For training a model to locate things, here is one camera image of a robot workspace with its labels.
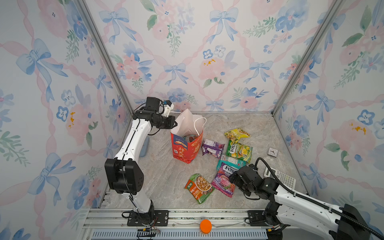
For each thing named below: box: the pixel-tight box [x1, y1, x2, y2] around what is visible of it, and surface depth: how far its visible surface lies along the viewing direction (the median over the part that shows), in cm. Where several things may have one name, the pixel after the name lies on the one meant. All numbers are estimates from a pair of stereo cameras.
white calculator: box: [263, 167, 296, 190], surface depth 87 cm
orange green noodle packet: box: [184, 173, 215, 204], surface depth 85 cm
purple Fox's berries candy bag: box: [211, 162, 239, 198], surface depth 85 cm
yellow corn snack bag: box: [224, 127, 251, 144], surface depth 105 cm
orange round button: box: [200, 219, 212, 234], surface depth 66 cm
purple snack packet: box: [201, 138, 225, 159], surface depth 97 cm
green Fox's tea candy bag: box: [226, 140, 253, 164], surface depth 97 cm
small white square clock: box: [267, 147, 278, 158], surface depth 98 cm
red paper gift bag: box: [170, 108, 208, 164], surface depth 87 cm
